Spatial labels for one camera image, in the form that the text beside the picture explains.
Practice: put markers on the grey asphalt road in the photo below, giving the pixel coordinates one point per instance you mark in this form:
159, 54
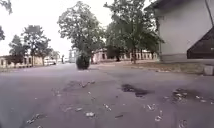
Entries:
78, 96

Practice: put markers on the large leafy tree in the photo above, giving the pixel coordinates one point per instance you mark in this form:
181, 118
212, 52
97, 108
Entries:
80, 28

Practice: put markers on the tall leafy tree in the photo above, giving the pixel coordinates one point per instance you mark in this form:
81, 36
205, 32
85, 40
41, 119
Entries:
131, 26

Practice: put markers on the low pink building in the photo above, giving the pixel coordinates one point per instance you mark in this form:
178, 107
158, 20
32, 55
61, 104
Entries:
125, 55

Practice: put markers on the low beige building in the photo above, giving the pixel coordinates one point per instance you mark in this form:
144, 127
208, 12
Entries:
18, 61

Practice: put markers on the grey plastered building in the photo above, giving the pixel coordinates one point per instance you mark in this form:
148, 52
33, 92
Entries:
185, 30

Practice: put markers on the group of trees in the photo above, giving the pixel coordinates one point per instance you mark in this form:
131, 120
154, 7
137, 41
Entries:
30, 41

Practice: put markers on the dirt and grass strip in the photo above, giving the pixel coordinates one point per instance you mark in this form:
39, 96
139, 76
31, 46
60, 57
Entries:
171, 66

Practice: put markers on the round dark bush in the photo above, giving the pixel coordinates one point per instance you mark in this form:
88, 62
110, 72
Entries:
83, 61

